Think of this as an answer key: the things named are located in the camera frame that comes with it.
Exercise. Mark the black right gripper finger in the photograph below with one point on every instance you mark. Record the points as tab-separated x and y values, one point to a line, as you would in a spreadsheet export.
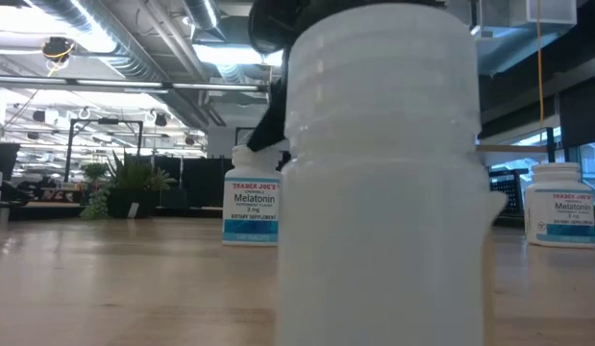
273	125

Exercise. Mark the white Melatonin supplement bottle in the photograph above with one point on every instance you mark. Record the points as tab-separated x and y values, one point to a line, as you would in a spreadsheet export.
251	202
560	211

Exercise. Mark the wooden shelf with black posts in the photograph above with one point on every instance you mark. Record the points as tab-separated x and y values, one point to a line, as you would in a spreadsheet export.
518	148

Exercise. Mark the black partition panel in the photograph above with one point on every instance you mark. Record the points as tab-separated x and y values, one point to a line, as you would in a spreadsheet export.
201	182

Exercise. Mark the potted green succulent plant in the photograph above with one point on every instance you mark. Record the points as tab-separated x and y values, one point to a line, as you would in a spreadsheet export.
133	192

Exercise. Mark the long ceiling light bar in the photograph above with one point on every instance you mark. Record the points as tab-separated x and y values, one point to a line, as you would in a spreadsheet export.
119	83

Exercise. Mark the round black ceiling device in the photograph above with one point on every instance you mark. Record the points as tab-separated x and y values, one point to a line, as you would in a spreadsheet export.
57	48

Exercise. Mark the black perforated metal panel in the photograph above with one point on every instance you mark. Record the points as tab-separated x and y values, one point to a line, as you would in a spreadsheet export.
506	192

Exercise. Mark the black monitor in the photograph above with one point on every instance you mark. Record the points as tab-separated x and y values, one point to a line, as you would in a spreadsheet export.
4	161

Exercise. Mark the silver ribbed ventilation duct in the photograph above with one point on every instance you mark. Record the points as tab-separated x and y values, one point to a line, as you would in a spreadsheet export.
133	53

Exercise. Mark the rectangular metal air duct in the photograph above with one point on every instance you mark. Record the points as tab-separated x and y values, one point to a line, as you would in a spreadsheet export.
518	43

